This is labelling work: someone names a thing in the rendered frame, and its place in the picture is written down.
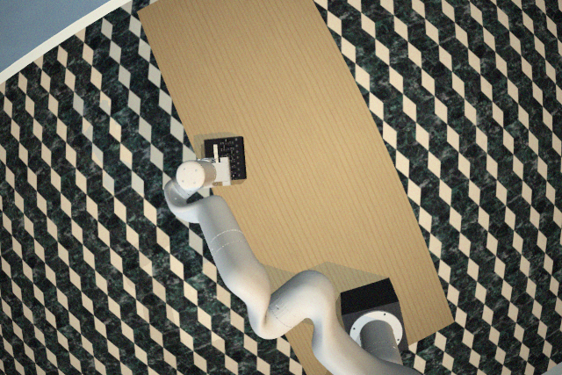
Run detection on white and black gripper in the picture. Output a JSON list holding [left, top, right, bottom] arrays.
[[201, 157, 218, 188]]

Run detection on black lighting desk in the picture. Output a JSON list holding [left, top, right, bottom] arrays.
[[204, 136, 247, 180]]

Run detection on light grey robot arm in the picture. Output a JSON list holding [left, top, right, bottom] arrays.
[[164, 157, 421, 375]]

